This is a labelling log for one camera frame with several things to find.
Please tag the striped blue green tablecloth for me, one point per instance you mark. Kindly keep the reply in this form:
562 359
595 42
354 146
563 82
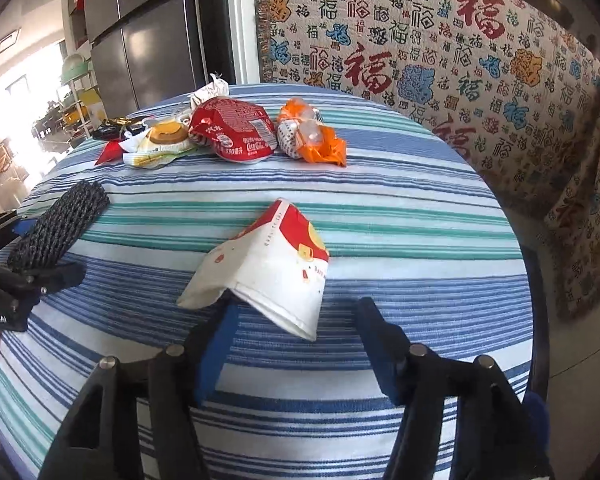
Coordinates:
405 222

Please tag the patterned Chinese character blanket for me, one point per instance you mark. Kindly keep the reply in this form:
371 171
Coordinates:
509 89

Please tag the orange white wrapper ball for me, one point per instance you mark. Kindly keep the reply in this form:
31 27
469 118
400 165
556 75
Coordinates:
301 134

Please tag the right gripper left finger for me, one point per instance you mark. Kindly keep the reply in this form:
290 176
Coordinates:
99 438

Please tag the black gold snack wrapper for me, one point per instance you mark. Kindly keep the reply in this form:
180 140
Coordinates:
118 128

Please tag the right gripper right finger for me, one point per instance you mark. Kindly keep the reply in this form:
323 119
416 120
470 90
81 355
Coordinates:
495 437

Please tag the green shelf rack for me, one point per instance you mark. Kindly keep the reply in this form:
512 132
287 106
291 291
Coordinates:
84 100

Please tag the black foam net sleeve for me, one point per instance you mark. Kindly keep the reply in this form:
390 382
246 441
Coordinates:
61 225

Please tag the yellow pastry wrapper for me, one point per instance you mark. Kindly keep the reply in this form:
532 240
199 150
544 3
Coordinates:
157 145

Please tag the small red wrapper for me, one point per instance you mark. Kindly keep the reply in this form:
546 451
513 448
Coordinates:
112 152

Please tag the stainless steel refrigerator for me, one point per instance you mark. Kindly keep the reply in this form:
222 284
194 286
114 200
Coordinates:
144 51

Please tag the red Coca-Cola wrapper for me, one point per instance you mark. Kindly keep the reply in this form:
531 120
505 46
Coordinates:
236 130

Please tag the white red paper bag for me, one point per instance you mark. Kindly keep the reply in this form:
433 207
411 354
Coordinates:
277 265

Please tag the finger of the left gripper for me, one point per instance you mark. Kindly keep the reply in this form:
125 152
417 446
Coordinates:
12 226
50 277

